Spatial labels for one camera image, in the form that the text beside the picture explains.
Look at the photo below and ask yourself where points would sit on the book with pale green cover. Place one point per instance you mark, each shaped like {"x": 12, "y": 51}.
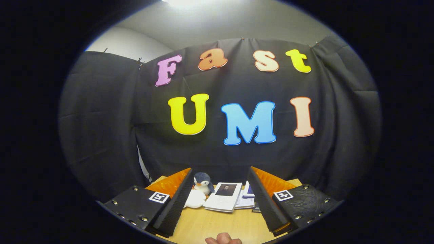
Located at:
{"x": 256, "y": 207}

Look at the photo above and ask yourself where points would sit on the white book with portrait cover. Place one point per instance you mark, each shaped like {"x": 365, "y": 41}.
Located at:
{"x": 222, "y": 201}

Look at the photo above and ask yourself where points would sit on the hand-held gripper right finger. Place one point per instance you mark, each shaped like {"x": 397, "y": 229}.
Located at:
{"x": 266, "y": 206}

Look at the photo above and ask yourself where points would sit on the thin white book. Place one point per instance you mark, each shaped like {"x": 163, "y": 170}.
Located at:
{"x": 244, "y": 203}

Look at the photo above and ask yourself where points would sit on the penguin plush toy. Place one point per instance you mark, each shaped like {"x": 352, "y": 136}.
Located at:
{"x": 203, "y": 184}

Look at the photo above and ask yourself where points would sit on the book with blue picture cover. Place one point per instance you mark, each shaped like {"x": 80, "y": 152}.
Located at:
{"x": 249, "y": 190}

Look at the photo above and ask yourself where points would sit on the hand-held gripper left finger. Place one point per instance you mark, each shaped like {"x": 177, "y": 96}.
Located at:
{"x": 174, "y": 206}

